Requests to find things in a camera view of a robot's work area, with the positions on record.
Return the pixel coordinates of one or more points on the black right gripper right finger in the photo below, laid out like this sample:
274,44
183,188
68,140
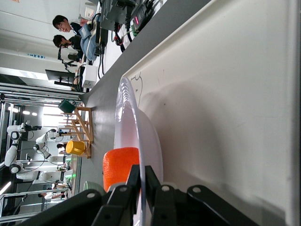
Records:
178,207

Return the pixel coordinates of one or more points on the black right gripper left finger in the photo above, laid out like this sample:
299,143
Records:
113,207

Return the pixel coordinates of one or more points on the orange fruit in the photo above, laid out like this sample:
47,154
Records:
117,167

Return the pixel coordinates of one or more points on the white round plate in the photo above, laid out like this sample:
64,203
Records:
127,131

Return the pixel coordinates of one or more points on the pale green bowl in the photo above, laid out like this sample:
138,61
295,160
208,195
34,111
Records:
94,188

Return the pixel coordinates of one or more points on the yellow cup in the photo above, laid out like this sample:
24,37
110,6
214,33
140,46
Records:
75,147

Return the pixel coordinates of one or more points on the wooden peg cup rack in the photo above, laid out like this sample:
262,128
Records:
85,127

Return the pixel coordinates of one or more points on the white humanoid robot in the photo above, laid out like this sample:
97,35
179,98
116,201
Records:
14,150
42,141

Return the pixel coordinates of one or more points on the cream tray with bear print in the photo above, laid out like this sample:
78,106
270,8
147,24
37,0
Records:
223,94

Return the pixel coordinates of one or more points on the white box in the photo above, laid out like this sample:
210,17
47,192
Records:
89,76

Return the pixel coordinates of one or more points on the black monitor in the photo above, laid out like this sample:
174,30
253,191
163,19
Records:
60,76

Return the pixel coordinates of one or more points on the blue bag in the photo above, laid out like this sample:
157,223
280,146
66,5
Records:
88,44

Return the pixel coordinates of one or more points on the black power adapter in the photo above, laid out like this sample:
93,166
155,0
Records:
102,42

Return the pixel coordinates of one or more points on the person with black hair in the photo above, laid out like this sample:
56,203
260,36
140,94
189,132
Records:
61,42

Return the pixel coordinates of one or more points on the black connector with red label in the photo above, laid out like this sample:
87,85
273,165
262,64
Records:
141,18

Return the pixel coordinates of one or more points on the black computer box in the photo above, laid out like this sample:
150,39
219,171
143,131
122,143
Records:
113,16

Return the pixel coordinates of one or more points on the person with glasses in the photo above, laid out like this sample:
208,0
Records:
61,23

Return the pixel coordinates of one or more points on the black camera stand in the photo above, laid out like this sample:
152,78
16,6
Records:
62,58

